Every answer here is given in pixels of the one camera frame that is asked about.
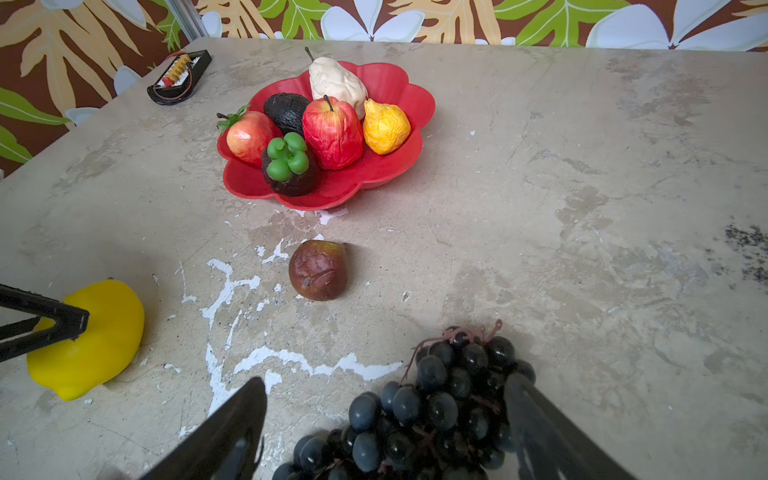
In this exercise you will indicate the red fake pomegranate piece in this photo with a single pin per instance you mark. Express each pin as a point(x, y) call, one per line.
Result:
point(334, 133)

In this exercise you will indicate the dark purple passion fruit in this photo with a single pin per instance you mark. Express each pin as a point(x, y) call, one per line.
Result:
point(289, 167)

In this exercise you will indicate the black fake grape bunch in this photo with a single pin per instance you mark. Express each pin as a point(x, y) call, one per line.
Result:
point(446, 418)

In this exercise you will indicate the dark fake avocado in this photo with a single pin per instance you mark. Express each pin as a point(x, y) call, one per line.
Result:
point(286, 111)

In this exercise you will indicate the red flower-shaped fruit bowl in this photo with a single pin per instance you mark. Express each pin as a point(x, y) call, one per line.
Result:
point(386, 83)

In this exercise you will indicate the aluminium corner frame post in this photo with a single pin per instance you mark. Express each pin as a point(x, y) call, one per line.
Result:
point(188, 18)

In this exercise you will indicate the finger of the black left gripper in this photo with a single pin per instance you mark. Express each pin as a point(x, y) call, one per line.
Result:
point(51, 321)

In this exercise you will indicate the small orange-yellow fruit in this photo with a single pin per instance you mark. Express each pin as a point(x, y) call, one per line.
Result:
point(385, 127)

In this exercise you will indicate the brown fake fig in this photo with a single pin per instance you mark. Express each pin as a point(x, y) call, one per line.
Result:
point(318, 270)

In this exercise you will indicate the red fake strawberry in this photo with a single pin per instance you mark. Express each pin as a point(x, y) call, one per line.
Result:
point(247, 133)

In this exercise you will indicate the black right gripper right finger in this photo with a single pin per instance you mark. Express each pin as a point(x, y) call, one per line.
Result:
point(547, 443)

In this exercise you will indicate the cream fake garlic bulb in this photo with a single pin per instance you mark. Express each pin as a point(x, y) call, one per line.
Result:
point(329, 78)

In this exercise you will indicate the black charger board with connectors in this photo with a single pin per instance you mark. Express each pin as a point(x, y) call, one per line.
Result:
point(178, 81)

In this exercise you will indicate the yellow fake lemon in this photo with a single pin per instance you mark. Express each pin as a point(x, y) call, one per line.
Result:
point(71, 368)

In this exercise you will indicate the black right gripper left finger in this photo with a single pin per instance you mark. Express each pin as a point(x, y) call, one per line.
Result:
point(227, 445)

